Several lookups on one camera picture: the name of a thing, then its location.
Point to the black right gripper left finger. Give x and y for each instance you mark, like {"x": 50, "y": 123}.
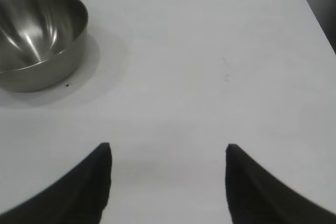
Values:
{"x": 71, "y": 200}

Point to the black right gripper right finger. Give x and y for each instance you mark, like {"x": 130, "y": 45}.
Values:
{"x": 257, "y": 200}

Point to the stainless steel mixing bowl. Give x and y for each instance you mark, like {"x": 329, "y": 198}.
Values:
{"x": 39, "y": 77}

